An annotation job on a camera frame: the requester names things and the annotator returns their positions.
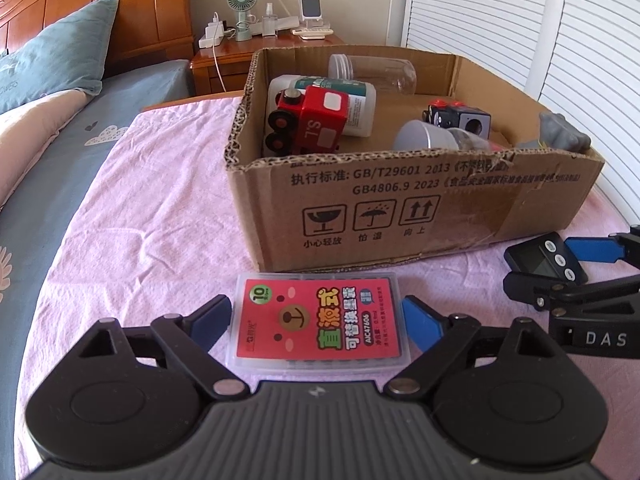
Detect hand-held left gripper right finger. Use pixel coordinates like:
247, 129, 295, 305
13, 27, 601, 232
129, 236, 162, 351
382, 295, 571, 401

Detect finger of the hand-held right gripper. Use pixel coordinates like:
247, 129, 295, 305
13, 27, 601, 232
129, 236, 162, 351
502, 271, 640, 313
564, 232, 640, 266

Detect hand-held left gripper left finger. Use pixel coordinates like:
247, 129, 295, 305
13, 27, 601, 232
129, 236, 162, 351
75, 294, 251, 401

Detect black digital timer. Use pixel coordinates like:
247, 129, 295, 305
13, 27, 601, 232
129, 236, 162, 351
504, 232, 590, 286

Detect red refill case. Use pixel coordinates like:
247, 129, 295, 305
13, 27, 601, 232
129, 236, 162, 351
226, 271, 412, 373

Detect brown cardboard box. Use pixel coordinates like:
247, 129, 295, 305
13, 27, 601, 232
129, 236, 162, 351
223, 46, 606, 273

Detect grey animal toy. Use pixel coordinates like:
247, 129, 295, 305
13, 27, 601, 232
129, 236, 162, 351
515, 111, 592, 152

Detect capsule bottle with silver cap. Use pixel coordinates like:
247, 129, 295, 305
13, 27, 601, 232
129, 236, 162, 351
392, 119, 493, 152

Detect green label cotton swab container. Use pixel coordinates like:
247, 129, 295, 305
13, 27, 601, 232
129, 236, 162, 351
267, 74, 377, 138

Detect red toy train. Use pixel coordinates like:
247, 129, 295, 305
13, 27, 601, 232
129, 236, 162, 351
262, 85, 350, 156

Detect pink blanket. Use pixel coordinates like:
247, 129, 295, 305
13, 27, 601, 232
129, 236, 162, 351
17, 95, 640, 441

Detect black toy train car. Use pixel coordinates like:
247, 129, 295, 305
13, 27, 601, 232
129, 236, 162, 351
424, 99, 493, 138

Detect blue bed sheet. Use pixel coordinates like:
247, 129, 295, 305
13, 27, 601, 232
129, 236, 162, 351
0, 57, 196, 480

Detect clear plastic jar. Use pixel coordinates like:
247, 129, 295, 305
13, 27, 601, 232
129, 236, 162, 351
327, 53, 417, 96

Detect white louvered doors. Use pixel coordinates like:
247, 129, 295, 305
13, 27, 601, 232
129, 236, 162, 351
400, 0, 640, 221

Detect beige pillow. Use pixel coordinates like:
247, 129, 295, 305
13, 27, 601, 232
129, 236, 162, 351
0, 87, 91, 206

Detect wooden nightstand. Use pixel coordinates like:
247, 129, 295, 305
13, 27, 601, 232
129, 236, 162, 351
189, 32, 346, 98

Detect white power strip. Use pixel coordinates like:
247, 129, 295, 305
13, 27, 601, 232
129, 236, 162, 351
198, 12, 231, 48

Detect teal pillow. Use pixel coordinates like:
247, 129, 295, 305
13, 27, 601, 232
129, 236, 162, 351
0, 0, 120, 116

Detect wooden headboard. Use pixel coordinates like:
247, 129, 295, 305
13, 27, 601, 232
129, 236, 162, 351
0, 0, 195, 81

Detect small green desk fan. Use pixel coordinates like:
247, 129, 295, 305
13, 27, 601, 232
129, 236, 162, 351
227, 0, 257, 42

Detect white phone stand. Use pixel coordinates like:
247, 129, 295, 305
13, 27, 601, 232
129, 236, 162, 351
295, 0, 333, 36

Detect white cable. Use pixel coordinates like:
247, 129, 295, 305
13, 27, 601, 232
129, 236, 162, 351
212, 45, 226, 96

